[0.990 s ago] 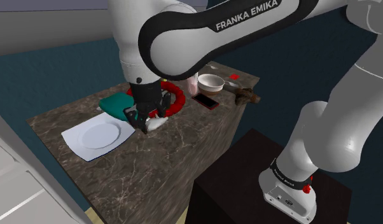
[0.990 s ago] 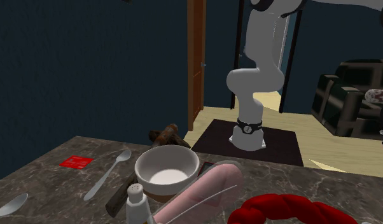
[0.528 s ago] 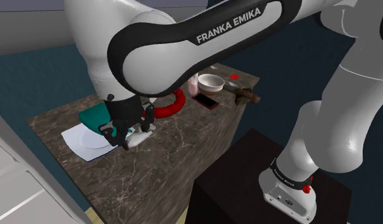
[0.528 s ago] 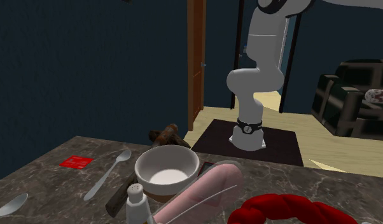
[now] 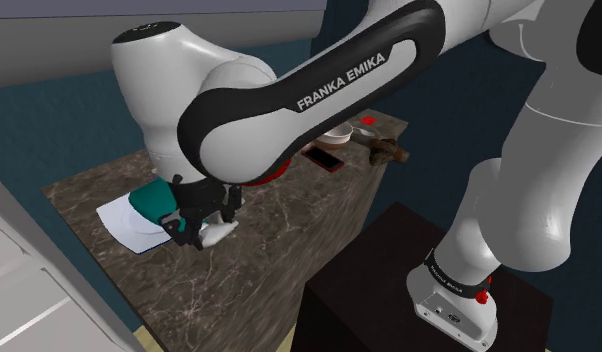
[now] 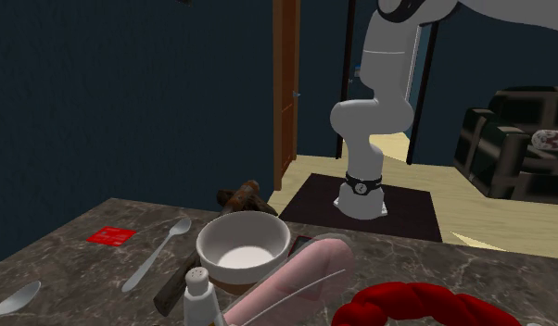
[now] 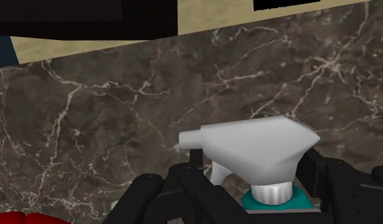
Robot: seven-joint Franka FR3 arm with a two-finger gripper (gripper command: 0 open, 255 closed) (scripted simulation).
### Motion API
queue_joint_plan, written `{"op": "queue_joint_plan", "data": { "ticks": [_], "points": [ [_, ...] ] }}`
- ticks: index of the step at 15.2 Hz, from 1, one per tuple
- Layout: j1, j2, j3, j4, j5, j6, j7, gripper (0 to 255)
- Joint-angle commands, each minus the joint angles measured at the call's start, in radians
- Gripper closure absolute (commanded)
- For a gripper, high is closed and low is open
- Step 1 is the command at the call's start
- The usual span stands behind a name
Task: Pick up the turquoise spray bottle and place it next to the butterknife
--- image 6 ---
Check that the brown wooden door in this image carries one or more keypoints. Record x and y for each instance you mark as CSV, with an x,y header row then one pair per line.
x,y
286,90

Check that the white bowl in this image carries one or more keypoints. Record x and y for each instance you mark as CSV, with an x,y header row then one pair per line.
x,y
243,246

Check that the dark armchair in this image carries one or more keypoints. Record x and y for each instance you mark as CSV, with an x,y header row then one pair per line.
x,y
509,144

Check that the red card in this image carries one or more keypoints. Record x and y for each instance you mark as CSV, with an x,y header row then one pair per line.
x,y
111,235

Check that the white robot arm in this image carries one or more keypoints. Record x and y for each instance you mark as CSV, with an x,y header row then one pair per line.
x,y
374,90

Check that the silver spoon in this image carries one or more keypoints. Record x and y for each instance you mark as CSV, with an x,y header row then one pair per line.
x,y
157,255
14,300

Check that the white salt shaker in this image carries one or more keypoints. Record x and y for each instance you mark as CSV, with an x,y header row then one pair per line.
x,y
200,298

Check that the dark robot stand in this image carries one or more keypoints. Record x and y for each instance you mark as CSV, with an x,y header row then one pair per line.
x,y
410,212

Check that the pink translucent cylinder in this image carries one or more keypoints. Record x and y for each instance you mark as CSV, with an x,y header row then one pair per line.
x,y
301,280

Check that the red-edged dark phone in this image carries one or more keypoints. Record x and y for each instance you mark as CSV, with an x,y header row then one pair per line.
x,y
298,244

